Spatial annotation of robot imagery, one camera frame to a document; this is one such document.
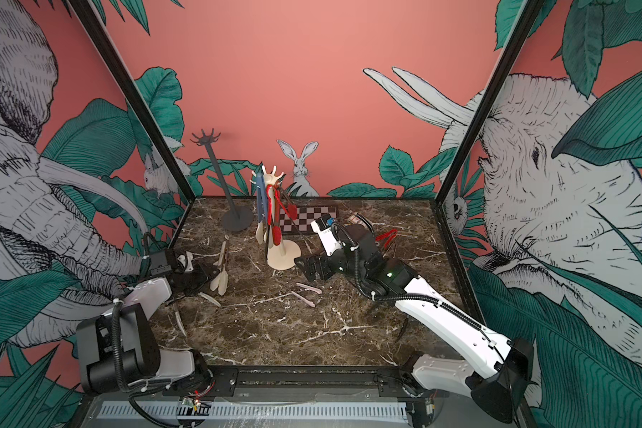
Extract pink steel tongs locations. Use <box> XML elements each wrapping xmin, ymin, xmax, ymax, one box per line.
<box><xmin>291</xmin><ymin>283</ymin><xmax>323</xmax><ymax>308</ymax></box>

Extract cream utensil rack stand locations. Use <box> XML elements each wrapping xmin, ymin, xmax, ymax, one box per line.
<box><xmin>251</xmin><ymin>166</ymin><xmax>301</xmax><ymax>271</ymax></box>

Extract dark grey utensil rack stand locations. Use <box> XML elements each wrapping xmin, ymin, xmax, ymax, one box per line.
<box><xmin>193</xmin><ymin>128</ymin><xmax>253</xmax><ymax>232</ymax></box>

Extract red handled steel tongs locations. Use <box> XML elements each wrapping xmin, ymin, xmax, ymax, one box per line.
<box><xmin>267</xmin><ymin>185</ymin><xmax>276</xmax><ymax>226</ymax></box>

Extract red looped steel tongs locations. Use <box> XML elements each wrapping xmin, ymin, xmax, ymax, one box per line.
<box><xmin>376</xmin><ymin>228</ymin><xmax>399</xmax><ymax>251</ymax></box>

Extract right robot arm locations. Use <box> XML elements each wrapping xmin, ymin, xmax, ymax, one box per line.
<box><xmin>295</xmin><ymin>216</ymin><xmax>534</xmax><ymax>424</ymax></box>

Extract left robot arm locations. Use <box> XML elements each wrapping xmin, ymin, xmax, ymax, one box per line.
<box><xmin>76</xmin><ymin>266</ymin><xmax>219</xmax><ymax>398</ymax></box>

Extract black tongs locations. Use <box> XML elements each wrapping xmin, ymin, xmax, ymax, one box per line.
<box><xmin>393</xmin><ymin>317</ymin><xmax>409</xmax><ymax>343</ymax></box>

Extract playing card box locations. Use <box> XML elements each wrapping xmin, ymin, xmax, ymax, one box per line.
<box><xmin>347</xmin><ymin>213</ymin><xmax>367</xmax><ymax>228</ymax></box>

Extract chessboard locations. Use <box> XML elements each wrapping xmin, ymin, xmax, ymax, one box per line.
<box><xmin>279</xmin><ymin>205</ymin><xmax>339</xmax><ymax>235</ymax></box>

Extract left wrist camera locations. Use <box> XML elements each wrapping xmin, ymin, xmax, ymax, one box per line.
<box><xmin>177</xmin><ymin>251</ymin><xmax>194</xmax><ymax>273</ymax></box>

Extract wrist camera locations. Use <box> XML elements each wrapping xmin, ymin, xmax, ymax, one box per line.
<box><xmin>311</xmin><ymin>213</ymin><xmax>342</xmax><ymax>256</ymax></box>
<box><xmin>177</xmin><ymin>251</ymin><xmax>194</xmax><ymax>273</ymax></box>

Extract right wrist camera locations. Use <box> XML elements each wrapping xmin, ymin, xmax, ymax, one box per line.
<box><xmin>311</xmin><ymin>213</ymin><xmax>342</xmax><ymax>256</ymax></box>

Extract white slotted cable duct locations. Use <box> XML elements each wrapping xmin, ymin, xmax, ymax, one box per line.
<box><xmin>95</xmin><ymin>400</ymin><xmax>409</xmax><ymax>423</ymax></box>

